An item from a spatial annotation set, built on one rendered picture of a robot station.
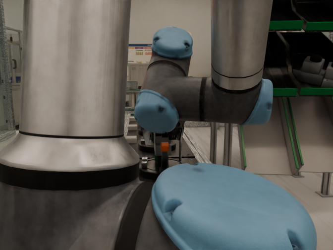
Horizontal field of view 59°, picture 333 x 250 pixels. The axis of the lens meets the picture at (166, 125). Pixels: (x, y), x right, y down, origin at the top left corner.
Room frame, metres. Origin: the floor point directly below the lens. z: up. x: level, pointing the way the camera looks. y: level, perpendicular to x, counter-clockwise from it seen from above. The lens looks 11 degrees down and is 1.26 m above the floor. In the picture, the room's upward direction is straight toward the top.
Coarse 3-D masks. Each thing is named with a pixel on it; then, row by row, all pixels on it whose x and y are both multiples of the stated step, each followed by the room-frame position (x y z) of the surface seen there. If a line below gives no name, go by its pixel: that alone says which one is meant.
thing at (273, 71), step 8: (272, 32) 0.96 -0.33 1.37; (272, 40) 0.97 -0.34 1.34; (280, 40) 0.89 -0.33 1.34; (272, 48) 0.98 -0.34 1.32; (280, 48) 0.89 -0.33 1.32; (272, 56) 0.96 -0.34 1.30; (280, 56) 0.88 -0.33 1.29; (264, 64) 0.91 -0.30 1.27; (272, 64) 0.91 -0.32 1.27; (280, 64) 0.87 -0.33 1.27; (264, 72) 0.86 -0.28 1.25; (272, 72) 0.86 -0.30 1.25; (280, 72) 0.86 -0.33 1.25; (272, 80) 0.82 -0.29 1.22; (280, 80) 0.81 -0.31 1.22; (288, 80) 0.79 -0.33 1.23; (280, 88) 0.73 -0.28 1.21; (288, 88) 0.73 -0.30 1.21; (296, 88) 0.73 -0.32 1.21; (280, 96) 0.74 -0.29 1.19; (288, 96) 0.74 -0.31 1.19
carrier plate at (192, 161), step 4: (140, 160) 0.90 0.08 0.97; (184, 160) 0.90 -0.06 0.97; (188, 160) 0.90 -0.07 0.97; (192, 160) 0.90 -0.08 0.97; (196, 160) 0.90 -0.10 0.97; (192, 164) 0.86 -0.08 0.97; (140, 176) 0.76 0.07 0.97; (140, 180) 0.73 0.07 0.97; (144, 180) 0.73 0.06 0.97; (148, 180) 0.73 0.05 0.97; (152, 180) 0.73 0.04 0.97
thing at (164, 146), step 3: (162, 144) 0.72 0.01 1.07; (165, 144) 0.72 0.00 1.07; (168, 144) 0.72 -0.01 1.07; (162, 147) 0.71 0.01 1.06; (165, 147) 0.71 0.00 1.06; (168, 147) 0.71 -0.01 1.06; (162, 150) 0.71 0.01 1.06; (165, 150) 0.71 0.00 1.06; (168, 150) 0.72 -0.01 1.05; (162, 153) 0.72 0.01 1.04; (165, 153) 0.72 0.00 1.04; (162, 156) 0.73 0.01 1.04; (165, 156) 0.73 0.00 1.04; (162, 159) 0.73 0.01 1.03; (165, 159) 0.73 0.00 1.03; (162, 162) 0.73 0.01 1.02; (165, 162) 0.73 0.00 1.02; (162, 165) 0.74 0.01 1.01; (165, 165) 0.74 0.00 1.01; (162, 168) 0.74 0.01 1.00
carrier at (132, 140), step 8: (128, 136) 1.14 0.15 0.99; (136, 136) 1.15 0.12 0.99; (136, 144) 1.10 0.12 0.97; (144, 144) 1.03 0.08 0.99; (152, 144) 1.02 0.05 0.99; (176, 144) 1.10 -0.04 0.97; (184, 144) 1.10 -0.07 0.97; (144, 152) 0.99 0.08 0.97; (152, 152) 0.98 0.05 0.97; (176, 152) 0.99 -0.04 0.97; (184, 152) 0.99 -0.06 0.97; (192, 152) 0.99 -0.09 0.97
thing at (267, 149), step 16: (272, 112) 0.86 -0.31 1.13; (240, 128) 0.78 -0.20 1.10; (256, 128) 0.82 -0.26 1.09; (272, 128) 0.82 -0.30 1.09; (288, 128) 0.77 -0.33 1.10; (240, 144) 0.77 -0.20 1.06; (256, 144) 0.79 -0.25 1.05; (272, 144) 0.78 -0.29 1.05; (288, 144) 0.76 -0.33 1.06; (256, 160) 0.75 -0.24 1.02; (272, 160) 0.75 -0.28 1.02; (288, 160) 0.75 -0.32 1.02
